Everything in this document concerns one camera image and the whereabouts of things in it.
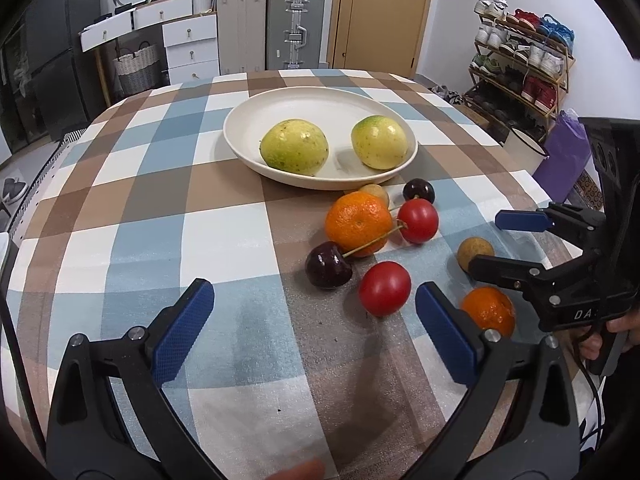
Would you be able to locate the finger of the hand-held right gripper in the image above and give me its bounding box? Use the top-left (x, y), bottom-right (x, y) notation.
top-left (495, 201), bottom-right (607, 257)
top-left (467, 254), bottom-right (548, 303)

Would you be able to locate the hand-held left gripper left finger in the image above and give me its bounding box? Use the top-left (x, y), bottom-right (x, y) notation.
top-left (46, 277), bottom-right (226, 480)

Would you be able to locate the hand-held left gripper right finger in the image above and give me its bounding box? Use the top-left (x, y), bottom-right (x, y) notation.
top-left (405, 281), bottom-right (583, 480)

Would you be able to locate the small orange mandarin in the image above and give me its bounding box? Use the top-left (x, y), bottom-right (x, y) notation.
top-left (460, 286), bottom-right (516, 338)

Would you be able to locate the red cherry tomato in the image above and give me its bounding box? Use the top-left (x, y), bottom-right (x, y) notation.
top-left (358, 261), bottom-right (412, 318)
top-left (397, 198), bottom-right (440, 245)

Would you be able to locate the dark cherry with long stem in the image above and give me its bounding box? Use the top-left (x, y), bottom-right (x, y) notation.
top-left (305, 224), bottom-right (407, 290)

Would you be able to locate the large orange mandarin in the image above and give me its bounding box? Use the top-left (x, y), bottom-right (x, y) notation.
top-left (325, 192), bottom-right (394, 259)

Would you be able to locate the tan longan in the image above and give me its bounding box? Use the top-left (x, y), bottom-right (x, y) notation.
top-left (357, 184), bottom-right (390, 208)
top-left (457, 237), bottom-right (495, 273)

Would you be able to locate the cream round plate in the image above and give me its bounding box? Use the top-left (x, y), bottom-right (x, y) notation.
top-left (223, 86), bottom-right (419, 191)

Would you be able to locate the person's right hand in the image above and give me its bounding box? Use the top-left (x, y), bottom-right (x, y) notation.
top-left (576, 331), bottom-right (605, 361)

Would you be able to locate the white enamel bucket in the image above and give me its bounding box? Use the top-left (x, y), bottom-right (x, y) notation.
top-left (502, 126), bottom-right (548, 173)

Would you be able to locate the patterned doormat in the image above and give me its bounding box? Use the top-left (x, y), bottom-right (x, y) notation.
top-left (570, 170), bottom-right (606, 211)

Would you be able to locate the purple bag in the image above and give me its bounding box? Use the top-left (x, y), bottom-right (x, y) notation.
top-left (532, 110), bottom-right (593, 206)

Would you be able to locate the dark stemless cherry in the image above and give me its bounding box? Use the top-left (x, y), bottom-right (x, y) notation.
top-left (403, 178), bottom-right (436, 206)

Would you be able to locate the checkered tablecloth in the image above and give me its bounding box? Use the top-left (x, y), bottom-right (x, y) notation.
top-left (0, 69), bottom-right (606, 480)

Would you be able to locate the shoe rack with shoes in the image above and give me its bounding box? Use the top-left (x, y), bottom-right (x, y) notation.
top-left (470, 0), bottom-right (576, 136)

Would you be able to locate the pair of dark sneakers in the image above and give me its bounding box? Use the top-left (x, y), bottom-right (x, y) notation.
top-left (430, 84), bottom-right (466, 106)

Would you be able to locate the wooden shoe rack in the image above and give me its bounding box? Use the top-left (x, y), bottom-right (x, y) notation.
top-left (462, 10), bottom-right (576, 146)

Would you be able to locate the small yellow-green passion fruit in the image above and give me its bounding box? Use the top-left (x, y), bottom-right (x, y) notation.
top-left (351, 115), bottom-right (408, 170)

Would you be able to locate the large yellow-green passion fruit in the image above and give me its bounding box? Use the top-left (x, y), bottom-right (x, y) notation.
top-left (259, 119), bottom-right (330, 177)

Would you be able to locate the grey sneaker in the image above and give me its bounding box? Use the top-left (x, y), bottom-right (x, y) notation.
top-left (2, 177), bottom-right (28, 206)

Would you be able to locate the black white patterned rug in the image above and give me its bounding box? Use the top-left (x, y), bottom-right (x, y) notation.
top-left (0, 130), bottom-right (86, 236)

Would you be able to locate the wooden door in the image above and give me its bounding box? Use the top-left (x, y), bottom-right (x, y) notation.
top-left (327, 0), bottom-right (437, 78)

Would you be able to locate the woven laundry basket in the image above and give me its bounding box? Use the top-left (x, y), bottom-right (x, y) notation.
top-left (112, 41), bottom-right (163, 96)

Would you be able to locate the white drawer cabinet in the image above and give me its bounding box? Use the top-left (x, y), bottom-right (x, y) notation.
top-left (77, 0), bottom-right (221, 86)

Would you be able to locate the silver hard suitcase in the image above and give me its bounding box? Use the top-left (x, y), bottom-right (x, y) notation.
top-left (266, 0), bottom-right (326, 71)

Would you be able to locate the black refrigerator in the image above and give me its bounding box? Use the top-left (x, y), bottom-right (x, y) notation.
top-left (0, 0), bottom-right (108, 156)

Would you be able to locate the beige hard suitcase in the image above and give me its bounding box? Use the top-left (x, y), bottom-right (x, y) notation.
top-left (216, 0), bottom-right (268, 76)

